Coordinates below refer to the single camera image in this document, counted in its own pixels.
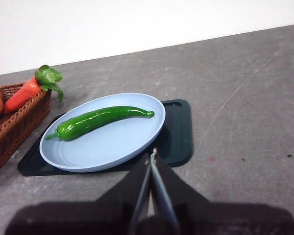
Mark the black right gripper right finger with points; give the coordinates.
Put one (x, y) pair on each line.
(223, 220)

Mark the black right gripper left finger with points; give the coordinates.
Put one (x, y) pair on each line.
(88, 218)

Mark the light blue round plate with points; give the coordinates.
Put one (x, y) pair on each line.
(105, 147)

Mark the green chili pepper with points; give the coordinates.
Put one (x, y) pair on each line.
(93, 121)

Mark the black cutting board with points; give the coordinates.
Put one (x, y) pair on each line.
(180, 137)

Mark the brown wicker basket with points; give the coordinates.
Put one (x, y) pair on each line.
(17, 124)

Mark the orange carrot with green leaves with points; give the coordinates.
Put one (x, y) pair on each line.
(22, 96)

